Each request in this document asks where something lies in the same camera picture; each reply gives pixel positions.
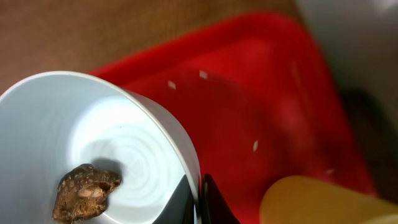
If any brown food chunk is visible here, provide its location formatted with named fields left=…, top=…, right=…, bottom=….
left=52, top=164, right=122, bottom=223

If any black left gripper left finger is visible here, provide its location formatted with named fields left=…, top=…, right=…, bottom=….
left=153, top=175, right=195, bottom=224

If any yellow plastic cup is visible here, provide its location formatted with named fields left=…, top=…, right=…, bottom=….
left=259, top=176, right=397, bottom=224

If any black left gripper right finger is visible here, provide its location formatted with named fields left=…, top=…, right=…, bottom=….
left=201, top=174, right=240, bottom=224

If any red plastic tray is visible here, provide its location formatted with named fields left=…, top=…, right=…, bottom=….
left=93, top=11, right=377, bottom=223

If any light blue bowl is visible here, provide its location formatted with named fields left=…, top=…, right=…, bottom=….
left=1, top=71, right=200, bottom=224

